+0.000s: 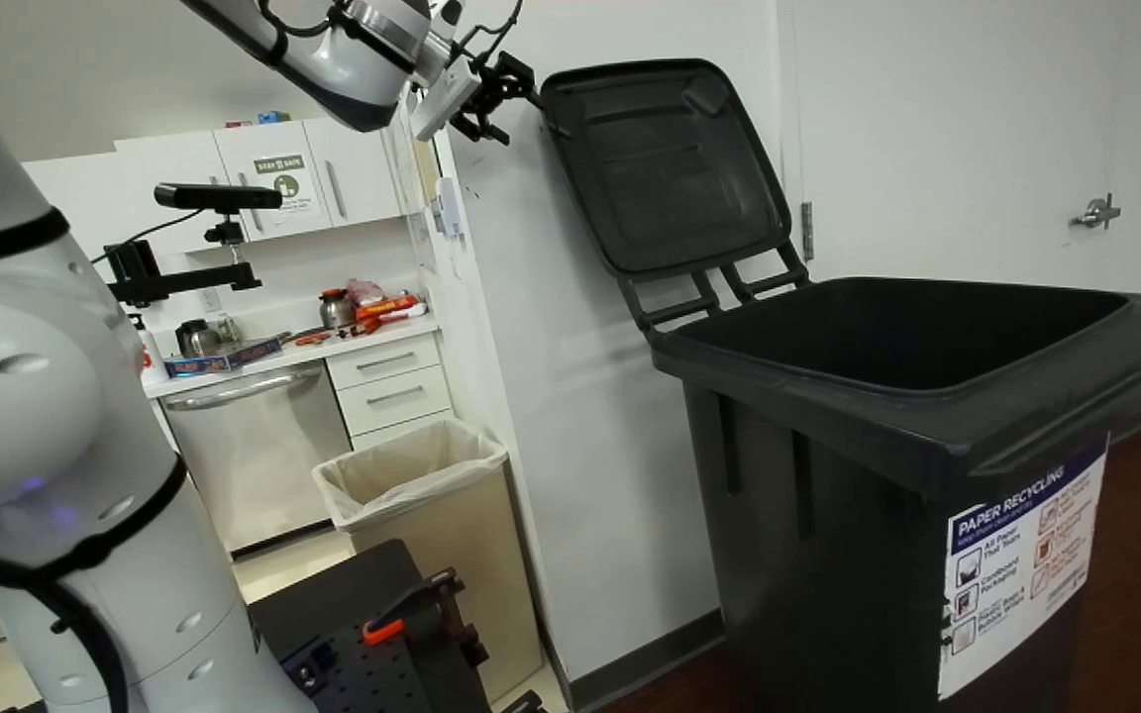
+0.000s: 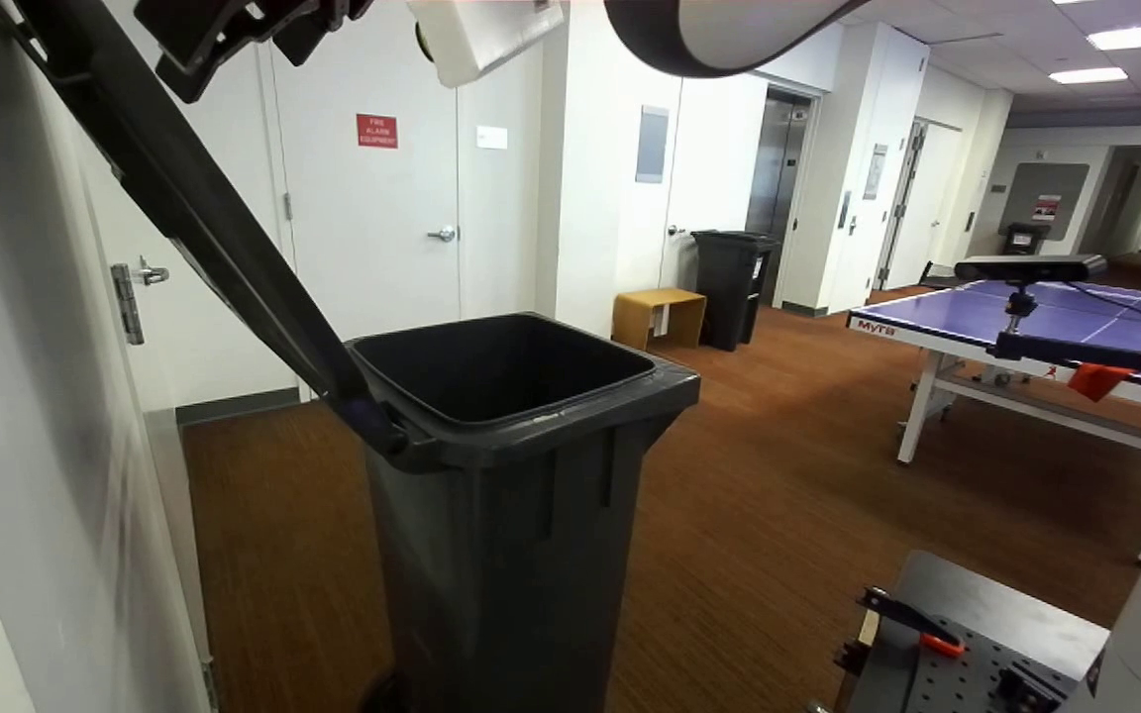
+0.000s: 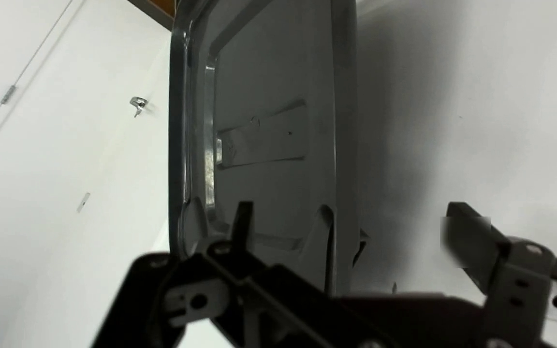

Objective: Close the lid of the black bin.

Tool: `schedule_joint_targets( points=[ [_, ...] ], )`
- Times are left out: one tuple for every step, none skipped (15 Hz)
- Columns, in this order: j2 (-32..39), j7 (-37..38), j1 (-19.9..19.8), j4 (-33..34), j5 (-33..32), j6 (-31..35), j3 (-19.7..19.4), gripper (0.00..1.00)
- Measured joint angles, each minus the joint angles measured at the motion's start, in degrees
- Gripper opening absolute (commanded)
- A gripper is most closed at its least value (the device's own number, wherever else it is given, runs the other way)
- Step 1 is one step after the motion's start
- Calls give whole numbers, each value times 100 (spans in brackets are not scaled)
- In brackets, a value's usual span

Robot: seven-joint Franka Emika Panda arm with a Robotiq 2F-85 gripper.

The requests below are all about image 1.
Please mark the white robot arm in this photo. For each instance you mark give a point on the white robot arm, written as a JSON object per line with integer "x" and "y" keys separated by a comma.
{"x": 15, "y": 398}

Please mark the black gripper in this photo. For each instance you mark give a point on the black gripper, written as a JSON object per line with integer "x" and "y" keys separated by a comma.
{"x": 482, "y": 92}

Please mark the silver coffee pot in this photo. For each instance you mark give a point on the silver coffee pot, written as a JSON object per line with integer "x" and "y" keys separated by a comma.
{"x": 200, "y": 339}

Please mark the paper recycling label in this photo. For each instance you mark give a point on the paper recycling label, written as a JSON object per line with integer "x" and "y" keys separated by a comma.
{"x": 1019, "y": 581}

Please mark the beige trash bin with liner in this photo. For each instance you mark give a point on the beige trash bin with liner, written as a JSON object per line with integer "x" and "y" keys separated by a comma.
{"x": 435, "y": 528}

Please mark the black wheeled bin body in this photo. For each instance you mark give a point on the black wheeled bin body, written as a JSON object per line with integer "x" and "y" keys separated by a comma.
{"x": 833, "y": 528}

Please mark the stainless dishwasher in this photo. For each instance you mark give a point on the stainless dishwasher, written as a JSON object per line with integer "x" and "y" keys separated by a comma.
{"x": 260, "y": 455}

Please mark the black bin lid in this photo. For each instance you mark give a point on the black bin lid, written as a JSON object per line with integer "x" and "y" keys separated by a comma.
{"x": 663, "y": 173}

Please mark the orange black clamp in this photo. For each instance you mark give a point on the orange black clamp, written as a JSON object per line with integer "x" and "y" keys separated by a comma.
{"x": 385, "y": 632}

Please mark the black base platform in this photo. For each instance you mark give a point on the black base platform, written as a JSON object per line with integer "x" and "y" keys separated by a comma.
{"x": 318, "y": 600}

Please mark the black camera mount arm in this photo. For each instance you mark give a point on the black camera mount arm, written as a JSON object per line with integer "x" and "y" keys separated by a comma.
{"x": 181, "y": 278}

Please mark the black stereo camera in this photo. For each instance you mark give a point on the black stereo camera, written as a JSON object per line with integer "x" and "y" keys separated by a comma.
{"x": 215, "y": 194}

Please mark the white wall cabinet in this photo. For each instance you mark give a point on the white wall cabinet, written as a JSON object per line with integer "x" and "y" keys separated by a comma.
{"x": 265, "y": 173}

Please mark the white drawer cabinet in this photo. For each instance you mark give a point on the white drawer cabinet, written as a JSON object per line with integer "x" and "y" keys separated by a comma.
{"x": 392, "y": 385}

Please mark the red snack packages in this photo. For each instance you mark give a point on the red snack packages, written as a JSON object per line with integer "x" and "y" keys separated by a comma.
{"x": 380, "y": 311}

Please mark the black perforated breadboard plate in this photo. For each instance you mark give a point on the black perforated breadboard plate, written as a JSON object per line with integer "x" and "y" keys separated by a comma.
{"x": 385, "y": 676}

